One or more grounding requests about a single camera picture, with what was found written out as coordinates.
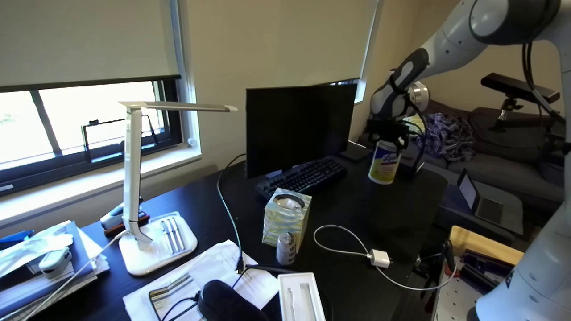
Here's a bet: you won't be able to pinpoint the small white bottle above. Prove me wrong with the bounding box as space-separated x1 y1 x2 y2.
275 230 298 268

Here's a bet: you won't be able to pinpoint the white lamp cable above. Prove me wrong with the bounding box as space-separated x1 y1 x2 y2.
22 227 131 321

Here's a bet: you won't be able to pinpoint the dark grey couch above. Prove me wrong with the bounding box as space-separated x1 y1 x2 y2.
359 97 571 209

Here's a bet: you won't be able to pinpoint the open grey laptop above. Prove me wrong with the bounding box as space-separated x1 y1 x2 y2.
455 168 527 238

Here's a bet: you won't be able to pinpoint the black computer monitor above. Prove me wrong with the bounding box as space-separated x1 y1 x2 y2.
245 79 361 181

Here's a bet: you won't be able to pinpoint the black items pile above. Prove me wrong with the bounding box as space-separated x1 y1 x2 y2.
459 248 514 295

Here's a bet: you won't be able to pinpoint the white paper sheets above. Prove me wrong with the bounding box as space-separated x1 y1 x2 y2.
122 238 282 321

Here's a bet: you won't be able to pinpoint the black keyboard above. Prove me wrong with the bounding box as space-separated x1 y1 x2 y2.
256 156 350 198

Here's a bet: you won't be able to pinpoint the beige roller blind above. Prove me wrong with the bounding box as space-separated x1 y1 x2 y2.
0 0 182 90

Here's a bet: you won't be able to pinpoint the black eyeglasses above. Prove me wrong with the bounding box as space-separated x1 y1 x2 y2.
147 271 202 321

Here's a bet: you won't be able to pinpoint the stack of blue books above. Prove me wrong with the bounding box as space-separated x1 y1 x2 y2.
0 220 113 321

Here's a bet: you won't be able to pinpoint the yellow pillow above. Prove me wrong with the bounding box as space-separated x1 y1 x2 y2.
406 115 429 139

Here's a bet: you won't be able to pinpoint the black red stapler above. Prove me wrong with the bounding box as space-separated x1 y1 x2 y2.
99 200 152 236

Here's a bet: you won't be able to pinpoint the white desk lamp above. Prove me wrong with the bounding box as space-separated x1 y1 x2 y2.
116 100 240 279

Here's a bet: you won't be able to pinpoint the black window latch frame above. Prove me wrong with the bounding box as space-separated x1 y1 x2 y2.
83 115 161 166

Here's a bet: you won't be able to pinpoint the wooden board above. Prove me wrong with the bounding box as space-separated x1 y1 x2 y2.
447 223 527 268

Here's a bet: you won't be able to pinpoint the Lysol wipes container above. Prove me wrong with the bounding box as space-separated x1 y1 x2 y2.
366 139 404 188

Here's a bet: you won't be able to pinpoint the small white device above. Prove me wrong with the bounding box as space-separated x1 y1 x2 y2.
38 245 77 280

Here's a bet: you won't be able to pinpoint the white power adapter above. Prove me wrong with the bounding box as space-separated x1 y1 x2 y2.
368 248 393 270

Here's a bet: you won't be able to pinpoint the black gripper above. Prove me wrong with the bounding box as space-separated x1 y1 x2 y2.
364 116 414 157

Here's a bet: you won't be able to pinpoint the green tissue box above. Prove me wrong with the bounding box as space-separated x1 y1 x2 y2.
261 188 315 252

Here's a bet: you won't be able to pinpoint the black camera on stand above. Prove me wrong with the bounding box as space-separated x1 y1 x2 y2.
479 72 563 131

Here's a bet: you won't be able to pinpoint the grey monitor cable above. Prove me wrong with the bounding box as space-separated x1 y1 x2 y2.
215 152 250 275

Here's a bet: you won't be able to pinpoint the purple clothes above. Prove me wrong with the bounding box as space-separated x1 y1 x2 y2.
414 111 479 164

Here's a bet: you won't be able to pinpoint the white adapter cable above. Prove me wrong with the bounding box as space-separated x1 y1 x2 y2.
313 223 461 295

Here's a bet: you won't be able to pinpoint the black pouch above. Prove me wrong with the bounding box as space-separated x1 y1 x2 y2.
197 279 273 321

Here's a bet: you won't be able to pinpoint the white open box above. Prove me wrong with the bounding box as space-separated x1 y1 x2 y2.
277 271 329 321

